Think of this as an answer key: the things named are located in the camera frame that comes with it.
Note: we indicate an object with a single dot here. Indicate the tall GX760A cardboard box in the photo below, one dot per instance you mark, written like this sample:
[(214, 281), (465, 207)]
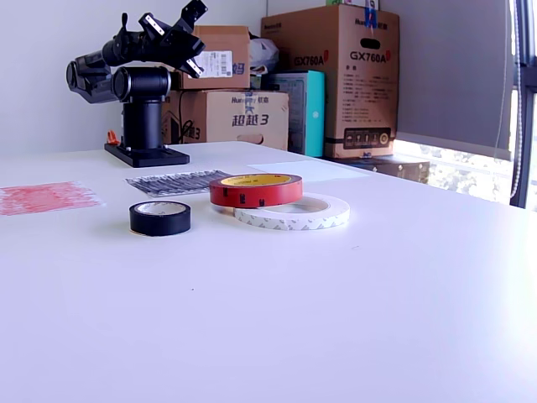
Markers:
[(356, 105)]

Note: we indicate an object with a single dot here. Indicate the orange clamp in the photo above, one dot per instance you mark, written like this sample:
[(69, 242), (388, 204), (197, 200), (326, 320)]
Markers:
[(112, 137)]

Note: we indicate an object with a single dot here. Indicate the white plastic bag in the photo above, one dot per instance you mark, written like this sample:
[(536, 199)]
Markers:
[(262, 52)]

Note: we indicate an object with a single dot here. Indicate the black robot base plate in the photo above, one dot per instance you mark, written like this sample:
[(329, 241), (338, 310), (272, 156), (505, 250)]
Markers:
[(147, 157)]

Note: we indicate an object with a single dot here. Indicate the red scribbled paper sheet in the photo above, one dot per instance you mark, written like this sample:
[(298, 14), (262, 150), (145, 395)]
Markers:
[(42, 199)]

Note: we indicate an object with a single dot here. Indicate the plain white paper sheet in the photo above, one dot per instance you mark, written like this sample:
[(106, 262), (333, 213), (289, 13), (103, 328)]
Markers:
[(319, 170)]

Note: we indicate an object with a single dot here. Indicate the grey roller blind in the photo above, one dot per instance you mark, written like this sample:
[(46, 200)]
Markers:
[(453, 71)]

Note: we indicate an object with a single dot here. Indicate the wide cardboard box blue print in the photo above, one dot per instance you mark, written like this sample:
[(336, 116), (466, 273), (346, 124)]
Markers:
[(251, 121)]

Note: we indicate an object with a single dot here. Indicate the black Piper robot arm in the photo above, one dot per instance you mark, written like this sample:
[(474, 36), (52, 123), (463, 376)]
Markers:
[(142, 84)]

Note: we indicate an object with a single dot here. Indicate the small cardboard box shipping label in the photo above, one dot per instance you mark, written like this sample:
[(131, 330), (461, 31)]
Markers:
[(226, 42)]

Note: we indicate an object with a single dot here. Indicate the red tape roll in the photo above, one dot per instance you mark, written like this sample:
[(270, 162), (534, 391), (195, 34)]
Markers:
[(256, 195)]

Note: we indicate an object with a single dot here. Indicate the teal and black carton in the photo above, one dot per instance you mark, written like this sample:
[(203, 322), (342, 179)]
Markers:
[(314, 113)]

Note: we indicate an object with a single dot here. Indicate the black scribbled paper sheet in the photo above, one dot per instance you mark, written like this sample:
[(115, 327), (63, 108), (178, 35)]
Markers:
[(168, 184)]

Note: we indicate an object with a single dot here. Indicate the blue tape strip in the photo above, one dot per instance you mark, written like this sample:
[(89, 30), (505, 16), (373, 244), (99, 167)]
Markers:
[(370, 17)]

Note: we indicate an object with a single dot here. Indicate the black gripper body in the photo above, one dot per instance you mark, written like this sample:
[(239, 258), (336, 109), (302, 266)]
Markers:
[(180, 46)]

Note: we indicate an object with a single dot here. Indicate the black tape roll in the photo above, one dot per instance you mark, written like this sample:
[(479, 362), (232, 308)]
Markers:
[(159, 224)]

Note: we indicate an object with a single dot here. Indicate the white tape roll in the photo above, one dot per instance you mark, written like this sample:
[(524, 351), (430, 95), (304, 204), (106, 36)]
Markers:
[(293, 224)]

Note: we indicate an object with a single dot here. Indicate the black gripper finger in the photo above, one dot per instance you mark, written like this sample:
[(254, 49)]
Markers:
[(153, 26), (195, 68)]

